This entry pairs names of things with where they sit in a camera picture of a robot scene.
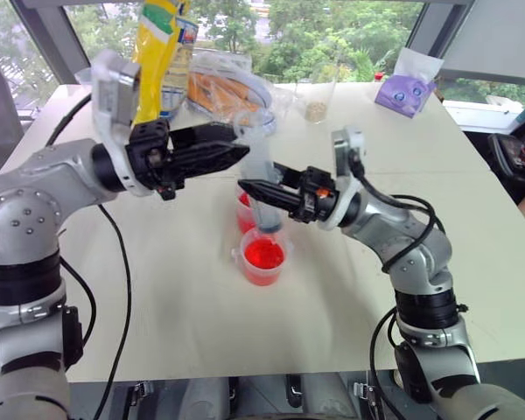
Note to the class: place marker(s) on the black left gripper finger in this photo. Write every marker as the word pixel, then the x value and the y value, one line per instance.
pixel 210 159
pixel 201 136

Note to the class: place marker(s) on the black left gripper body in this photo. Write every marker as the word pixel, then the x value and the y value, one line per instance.
pixel 149 153

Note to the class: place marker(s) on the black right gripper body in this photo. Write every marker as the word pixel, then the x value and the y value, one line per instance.
pixel 317 197

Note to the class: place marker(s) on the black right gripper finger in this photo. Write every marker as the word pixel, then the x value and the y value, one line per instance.
pixel 273 194
pixel 292 175

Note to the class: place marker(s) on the clear plastic cup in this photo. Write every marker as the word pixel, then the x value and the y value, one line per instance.
pixel 258 166

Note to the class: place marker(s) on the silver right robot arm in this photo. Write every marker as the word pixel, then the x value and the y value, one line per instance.
pixel 424 262

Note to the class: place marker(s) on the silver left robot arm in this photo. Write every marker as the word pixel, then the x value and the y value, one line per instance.
pixel 48 175

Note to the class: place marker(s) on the plastic cup with red liquid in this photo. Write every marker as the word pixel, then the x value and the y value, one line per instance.
pixel 244 219
pixel 262 262

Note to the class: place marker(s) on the clear bag with orange contents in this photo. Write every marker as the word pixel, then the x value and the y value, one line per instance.
pixel 219 87

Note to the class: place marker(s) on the white and blue package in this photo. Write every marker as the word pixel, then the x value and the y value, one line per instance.
pixel 179 70

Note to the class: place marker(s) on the tall clear drinking glass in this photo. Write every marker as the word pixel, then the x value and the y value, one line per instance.
pixel 317 100

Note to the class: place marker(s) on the yellow snack bag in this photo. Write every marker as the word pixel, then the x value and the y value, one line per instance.
pixel 155 65

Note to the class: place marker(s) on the red bottle cap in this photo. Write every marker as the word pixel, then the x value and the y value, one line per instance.
pixel 379 76

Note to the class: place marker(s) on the purple tissue pack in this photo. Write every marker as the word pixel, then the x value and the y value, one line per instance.
pixel 402 94

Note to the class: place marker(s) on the black chair with red patch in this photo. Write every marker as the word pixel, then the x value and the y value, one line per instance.
pixel 507 166

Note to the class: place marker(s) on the silver table latch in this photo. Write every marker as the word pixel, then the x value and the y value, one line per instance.
pixel 141 388
pixel 362 389

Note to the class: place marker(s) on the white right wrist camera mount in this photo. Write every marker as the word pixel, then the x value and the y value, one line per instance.
pixel 343 144

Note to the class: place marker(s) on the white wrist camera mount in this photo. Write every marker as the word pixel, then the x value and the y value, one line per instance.
pixel 343 144
pixel 109 96

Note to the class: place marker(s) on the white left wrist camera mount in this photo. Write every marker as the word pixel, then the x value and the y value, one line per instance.
pixel 109 96

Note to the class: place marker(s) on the grey window frame pillar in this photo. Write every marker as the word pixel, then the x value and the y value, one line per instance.
pixel 426 24
pixel 48 35

